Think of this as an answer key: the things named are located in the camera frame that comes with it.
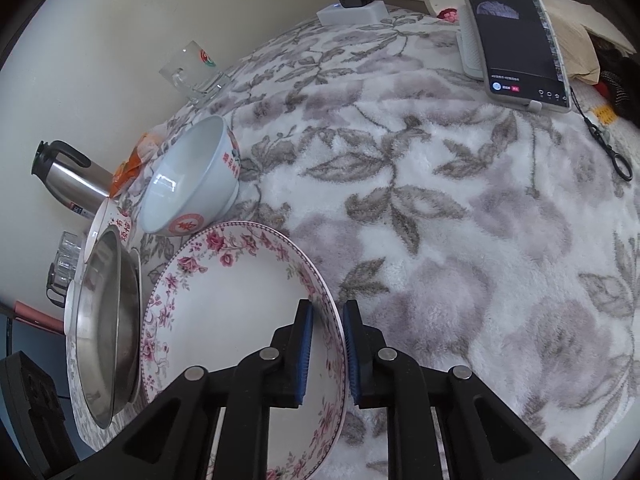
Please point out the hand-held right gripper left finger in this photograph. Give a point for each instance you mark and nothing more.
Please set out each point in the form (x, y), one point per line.
(306, 355)

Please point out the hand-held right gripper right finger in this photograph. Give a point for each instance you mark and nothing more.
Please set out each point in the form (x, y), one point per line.
(352, 360)

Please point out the pink floral plate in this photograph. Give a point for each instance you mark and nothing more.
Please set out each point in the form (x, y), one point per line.
(240, 300)

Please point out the stainless steel basin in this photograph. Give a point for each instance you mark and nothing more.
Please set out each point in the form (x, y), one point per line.
(107, 320)

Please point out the white bowl with red print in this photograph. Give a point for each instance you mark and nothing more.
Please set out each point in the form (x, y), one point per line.
(116, 220)
(185, 175)

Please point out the pink edged board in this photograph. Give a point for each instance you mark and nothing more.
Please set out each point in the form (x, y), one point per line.
(35, 314)

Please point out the small clear drinking glass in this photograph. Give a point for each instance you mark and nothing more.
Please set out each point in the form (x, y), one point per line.
(71, 241)
(65, 265)

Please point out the stainless steel thermos jug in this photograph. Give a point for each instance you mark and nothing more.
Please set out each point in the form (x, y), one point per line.
(82, 180)

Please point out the orange snack packet clear window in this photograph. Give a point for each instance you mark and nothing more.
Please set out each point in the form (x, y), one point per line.
(149, 146)

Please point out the clear glass mug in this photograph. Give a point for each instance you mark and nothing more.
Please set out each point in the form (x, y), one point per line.
(192, 67)

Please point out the white phone stand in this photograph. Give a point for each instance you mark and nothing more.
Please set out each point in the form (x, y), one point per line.
(470, 55)

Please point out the white power strip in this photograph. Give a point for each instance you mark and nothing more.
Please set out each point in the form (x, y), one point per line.
(360, 16)

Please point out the black smartphone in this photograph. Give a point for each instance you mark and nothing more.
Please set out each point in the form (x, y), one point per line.
(515, 45)

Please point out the small pink knitted item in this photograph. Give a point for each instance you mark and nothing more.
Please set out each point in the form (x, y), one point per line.
(447, 14)

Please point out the dark cloth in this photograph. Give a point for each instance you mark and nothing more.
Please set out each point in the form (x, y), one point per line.
(620, 85)

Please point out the beige cloth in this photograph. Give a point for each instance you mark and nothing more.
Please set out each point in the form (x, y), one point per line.
(575, 40)

